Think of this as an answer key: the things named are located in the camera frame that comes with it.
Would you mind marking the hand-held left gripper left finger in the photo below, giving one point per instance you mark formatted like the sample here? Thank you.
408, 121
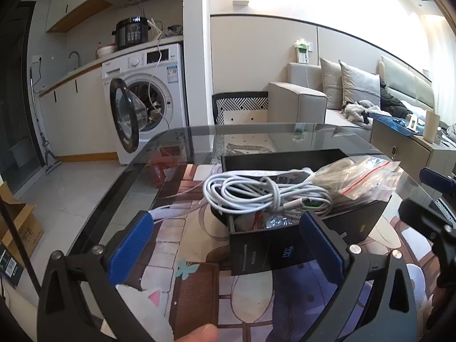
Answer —
130, 249

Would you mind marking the grey cloth on washer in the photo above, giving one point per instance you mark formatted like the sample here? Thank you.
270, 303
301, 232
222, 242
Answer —
174, 31

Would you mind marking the small clear red-zip bag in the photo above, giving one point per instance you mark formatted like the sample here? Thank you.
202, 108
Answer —
276, 221

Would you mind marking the beige side cabinet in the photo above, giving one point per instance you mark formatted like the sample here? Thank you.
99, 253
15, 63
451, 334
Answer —
399, 149

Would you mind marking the small white stand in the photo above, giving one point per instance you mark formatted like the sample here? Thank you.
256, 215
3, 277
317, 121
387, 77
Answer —
413, 121

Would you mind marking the metal faucet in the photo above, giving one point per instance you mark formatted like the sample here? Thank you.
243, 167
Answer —
75, 57

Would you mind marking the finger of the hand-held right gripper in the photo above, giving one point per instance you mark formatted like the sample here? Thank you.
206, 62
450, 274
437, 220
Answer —
436, 180
416, 215

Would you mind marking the dark glass door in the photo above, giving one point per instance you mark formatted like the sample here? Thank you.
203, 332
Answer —
17, 96

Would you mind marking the beige sofa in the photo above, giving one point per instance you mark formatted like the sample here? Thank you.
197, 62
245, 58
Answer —
295, 103

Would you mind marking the person's left hand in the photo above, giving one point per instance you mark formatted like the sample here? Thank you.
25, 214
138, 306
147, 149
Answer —
197, 335

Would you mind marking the white washing machine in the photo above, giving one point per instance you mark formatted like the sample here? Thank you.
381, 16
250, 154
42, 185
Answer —
164, 74

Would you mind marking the black cardboard box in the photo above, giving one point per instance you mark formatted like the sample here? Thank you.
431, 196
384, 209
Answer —
256, 253

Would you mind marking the open cardboard box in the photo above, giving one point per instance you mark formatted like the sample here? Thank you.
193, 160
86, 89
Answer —
25, 228

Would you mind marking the white wall cabinet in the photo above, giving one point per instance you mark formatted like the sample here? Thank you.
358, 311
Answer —
78, 3

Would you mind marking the white wall outlet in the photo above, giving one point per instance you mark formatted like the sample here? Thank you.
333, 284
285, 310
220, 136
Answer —
36, 59

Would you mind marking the white counter cabinet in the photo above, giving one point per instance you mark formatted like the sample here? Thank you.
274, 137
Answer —
82, 114

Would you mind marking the black labelled carton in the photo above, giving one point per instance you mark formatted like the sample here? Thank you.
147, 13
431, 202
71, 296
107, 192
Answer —
10, 263

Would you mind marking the grey cushion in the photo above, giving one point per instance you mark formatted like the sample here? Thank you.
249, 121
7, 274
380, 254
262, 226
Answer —
359, 85

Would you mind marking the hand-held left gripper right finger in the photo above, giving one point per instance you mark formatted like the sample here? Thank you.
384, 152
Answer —
322, 249

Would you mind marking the black patterned chair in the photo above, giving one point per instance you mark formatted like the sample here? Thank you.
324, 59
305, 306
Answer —
242, 105

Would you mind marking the flat mop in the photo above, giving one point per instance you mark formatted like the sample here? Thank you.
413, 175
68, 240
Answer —
37, 114

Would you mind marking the blue cloth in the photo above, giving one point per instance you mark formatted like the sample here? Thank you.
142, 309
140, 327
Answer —
388, 121

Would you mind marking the beige cushion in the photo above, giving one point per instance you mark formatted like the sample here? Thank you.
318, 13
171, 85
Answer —
331, 82

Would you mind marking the black jacket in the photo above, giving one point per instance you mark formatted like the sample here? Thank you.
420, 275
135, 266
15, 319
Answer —
392, 101

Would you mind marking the black pressure cooker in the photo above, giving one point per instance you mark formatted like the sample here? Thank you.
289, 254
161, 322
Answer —
131, 34

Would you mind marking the white bowl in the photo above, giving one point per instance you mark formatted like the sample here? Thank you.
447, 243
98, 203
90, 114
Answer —
106, 51

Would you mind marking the grey furry cloth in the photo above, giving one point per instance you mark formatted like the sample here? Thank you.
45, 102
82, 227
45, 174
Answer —
356, 112

